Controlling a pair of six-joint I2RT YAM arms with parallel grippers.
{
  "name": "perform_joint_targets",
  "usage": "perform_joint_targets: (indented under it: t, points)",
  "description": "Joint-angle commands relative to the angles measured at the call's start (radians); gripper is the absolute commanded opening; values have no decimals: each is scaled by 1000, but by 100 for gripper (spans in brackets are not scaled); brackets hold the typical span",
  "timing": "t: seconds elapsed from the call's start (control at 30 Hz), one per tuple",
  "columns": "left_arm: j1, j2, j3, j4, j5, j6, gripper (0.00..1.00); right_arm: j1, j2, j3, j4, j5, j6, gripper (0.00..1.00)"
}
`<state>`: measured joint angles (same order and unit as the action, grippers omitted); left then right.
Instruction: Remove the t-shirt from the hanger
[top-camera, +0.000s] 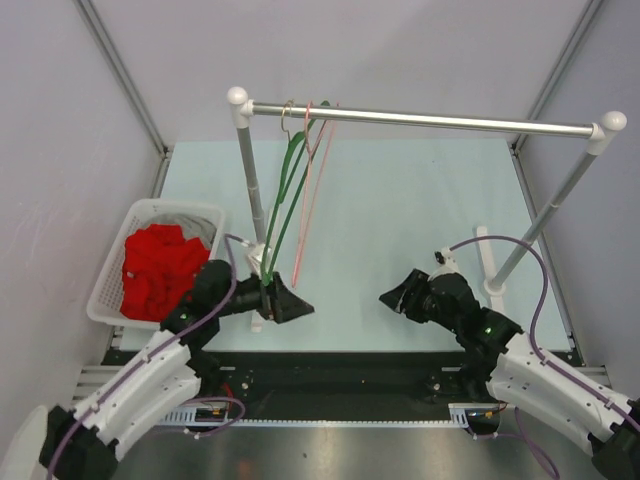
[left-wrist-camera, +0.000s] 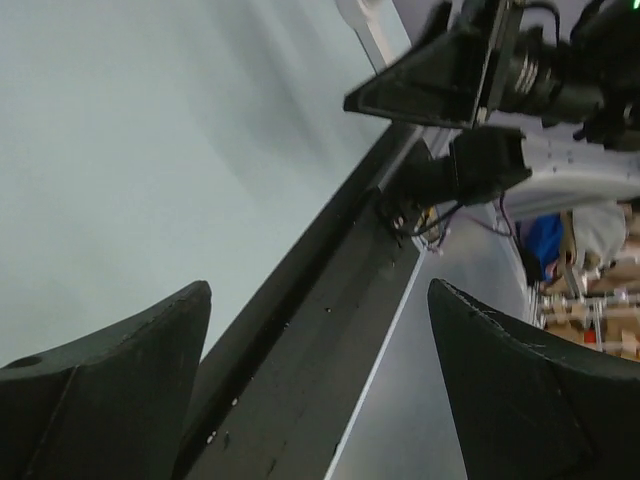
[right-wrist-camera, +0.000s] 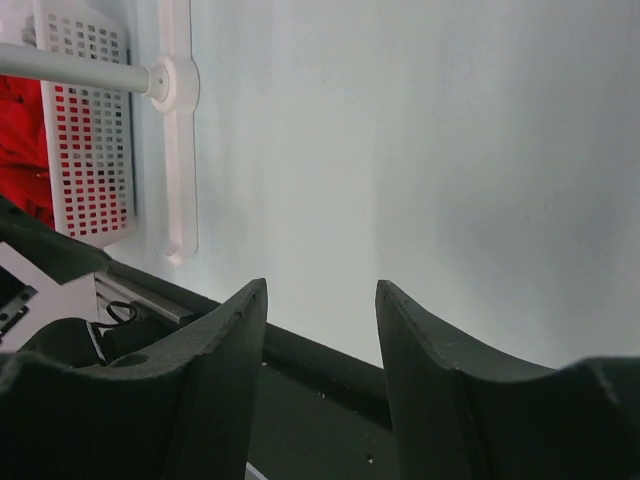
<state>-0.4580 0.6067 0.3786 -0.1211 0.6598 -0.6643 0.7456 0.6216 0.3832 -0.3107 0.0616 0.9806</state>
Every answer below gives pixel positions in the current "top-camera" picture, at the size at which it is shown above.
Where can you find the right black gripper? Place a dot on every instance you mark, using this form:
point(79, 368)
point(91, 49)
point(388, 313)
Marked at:
point(400, 298)

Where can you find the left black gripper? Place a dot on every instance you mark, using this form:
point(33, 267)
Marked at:
point(277, 302)

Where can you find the grey t shirt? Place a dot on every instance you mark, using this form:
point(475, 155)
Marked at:
point(192, 226)

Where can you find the red t shirt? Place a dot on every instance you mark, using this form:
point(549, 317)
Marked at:
point(159, 268)

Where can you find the green velvet hanger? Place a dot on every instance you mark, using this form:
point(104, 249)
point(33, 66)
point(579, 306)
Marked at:
point(298, 145)

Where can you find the pink wire hanger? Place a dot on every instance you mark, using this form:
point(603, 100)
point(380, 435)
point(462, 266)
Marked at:
point(323, 139)

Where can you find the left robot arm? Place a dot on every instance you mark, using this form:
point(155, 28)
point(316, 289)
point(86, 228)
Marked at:
point(89, 440)

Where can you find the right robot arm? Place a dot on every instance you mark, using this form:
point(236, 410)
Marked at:
point(601, 422)

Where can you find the white plastic basket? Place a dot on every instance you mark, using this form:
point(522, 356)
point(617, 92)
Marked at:
point(106, 298)

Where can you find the silver clothes rack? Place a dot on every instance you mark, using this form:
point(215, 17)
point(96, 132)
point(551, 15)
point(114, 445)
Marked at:
point(599, 136)

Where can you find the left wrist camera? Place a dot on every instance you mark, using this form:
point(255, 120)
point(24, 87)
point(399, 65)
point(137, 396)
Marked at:
point(257, 256)

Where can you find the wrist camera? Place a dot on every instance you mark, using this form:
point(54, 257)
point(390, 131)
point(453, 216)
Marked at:
point(257, 256)
point(447, 263)

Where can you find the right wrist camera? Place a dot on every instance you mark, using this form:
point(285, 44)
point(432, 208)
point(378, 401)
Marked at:
point(447, 263)

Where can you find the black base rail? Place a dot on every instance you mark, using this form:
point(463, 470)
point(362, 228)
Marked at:
point(426, 375)

